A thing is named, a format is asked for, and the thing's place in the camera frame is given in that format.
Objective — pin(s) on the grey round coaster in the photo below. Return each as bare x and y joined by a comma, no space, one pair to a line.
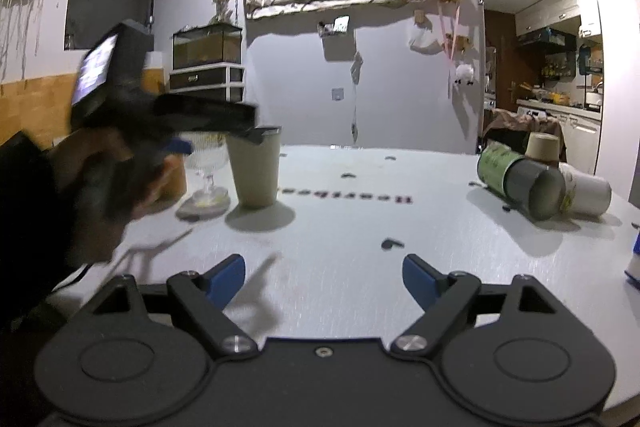
187,212

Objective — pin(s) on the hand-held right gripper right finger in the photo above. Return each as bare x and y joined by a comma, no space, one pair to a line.
418,279

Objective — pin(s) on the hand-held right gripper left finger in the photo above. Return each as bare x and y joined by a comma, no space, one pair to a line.
229,278

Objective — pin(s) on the glass fish tank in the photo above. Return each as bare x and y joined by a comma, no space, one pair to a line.
207,47

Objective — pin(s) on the blue and white box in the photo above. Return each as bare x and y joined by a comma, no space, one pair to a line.
635,264

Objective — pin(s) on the wall socket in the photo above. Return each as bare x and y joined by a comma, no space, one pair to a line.
337,94

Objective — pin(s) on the person's left forearm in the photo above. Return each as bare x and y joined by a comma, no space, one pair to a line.
35,217

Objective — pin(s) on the chair with brown cloth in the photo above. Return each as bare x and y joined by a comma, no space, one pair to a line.
515,127

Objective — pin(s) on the white hanging bag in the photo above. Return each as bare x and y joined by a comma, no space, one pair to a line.
424,41

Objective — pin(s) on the dried flower bunch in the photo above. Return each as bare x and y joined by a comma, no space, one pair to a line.
223,2

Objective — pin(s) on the white paper cup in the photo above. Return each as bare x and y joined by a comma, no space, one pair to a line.
587,194

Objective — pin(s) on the small picture frame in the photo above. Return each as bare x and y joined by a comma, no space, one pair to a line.
341,24

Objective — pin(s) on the small beige paper cup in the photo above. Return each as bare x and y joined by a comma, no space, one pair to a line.
542,149

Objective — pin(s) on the clear glass goblet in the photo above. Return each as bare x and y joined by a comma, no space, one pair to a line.
206,159

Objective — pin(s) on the white kitchen base cabinet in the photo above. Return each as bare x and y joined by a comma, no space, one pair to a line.
580,142

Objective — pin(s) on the black and white drawer unit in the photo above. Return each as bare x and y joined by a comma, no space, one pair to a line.
205,79

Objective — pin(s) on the brown door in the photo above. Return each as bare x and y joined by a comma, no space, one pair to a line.
500,57

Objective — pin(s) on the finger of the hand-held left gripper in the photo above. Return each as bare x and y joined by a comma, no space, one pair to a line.
205,111
180,147

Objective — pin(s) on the person's left hand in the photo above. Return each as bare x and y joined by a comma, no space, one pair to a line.
150,194

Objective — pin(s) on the macrame hanging shelf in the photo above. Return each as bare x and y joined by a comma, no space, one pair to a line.
20,7

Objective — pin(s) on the white kitchen wall cabinets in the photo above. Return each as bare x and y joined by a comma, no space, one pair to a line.
550,9

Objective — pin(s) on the green can lying down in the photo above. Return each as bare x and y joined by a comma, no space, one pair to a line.
505,174

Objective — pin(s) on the white hanging plush toy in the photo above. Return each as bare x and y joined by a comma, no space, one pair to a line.
464,73

